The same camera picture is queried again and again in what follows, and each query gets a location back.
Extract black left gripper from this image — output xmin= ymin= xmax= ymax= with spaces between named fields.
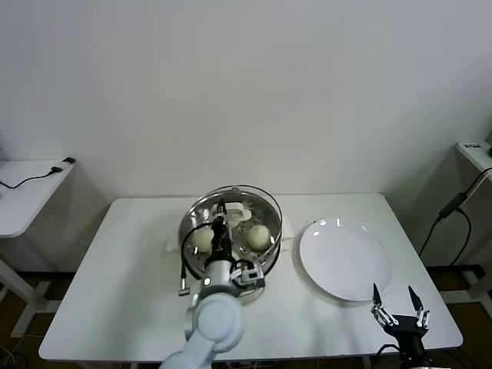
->
xmin=209 ymin=198 xmax=235 ymax=263

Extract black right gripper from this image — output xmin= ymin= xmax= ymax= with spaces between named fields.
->
xmin=371 ymin=283 xmax=431 ymax=354

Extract glass lid with cream handle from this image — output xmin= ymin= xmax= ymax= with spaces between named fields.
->
xmin=183 ymin=184 xmax=284 ymax=278

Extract white steamed baozi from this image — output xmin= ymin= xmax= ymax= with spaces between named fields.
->
xmin=191 ymin=229 xmax=215 ymax=254
xmin=245 ymin=225 xmax=270 ymax=251

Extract steel perforated steamer basket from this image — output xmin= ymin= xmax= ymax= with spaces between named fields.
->
xmin=168 ymin=191 xmax=295 ymax=285

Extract white round plate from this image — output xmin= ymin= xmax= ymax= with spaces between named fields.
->
xmin=298 ymin=218 xmax=393 ymax=303

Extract white side table with label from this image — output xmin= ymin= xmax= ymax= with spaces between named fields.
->
xmin=456 ymin=141 xmax=492 ymax=303

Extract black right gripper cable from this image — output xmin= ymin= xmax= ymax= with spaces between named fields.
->
xmin=374 ymin=344 xmax=401 ymax=369

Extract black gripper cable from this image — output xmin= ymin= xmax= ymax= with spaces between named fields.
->
xmin=374 ymin=344 xmax=401 ymax=369
xmin=177 ymin=226 xmax=214 ymax=297

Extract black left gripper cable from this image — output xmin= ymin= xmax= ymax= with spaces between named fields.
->
xmin=177 ymin=226 xmax=214 ymax=297

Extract black power adapter cable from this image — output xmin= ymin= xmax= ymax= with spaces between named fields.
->
xmin=418 ymin=193 xmax=473 ymax=266

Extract black charger cable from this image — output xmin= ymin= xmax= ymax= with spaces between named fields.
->
xmin=0 ymin=156 xmax=77 ymax=189

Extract white side table with cable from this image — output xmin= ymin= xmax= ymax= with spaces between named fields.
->
xmin=0 ymin=158 xmax=78 ymax=337

